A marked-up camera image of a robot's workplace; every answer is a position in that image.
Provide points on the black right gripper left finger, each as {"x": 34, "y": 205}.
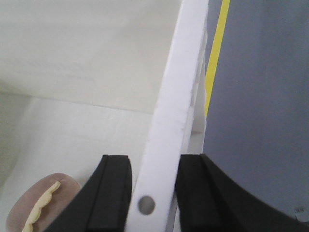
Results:
{"x": 103, "y": 193}

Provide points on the yellow floor tape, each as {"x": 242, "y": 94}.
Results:
{"x": 215, "y": 52}

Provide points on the white plastic Totelife tote box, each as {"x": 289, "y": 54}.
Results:
{"x": 80, "y": 79}

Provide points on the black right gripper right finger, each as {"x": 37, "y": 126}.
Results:
{"x": 210, "y": 201}

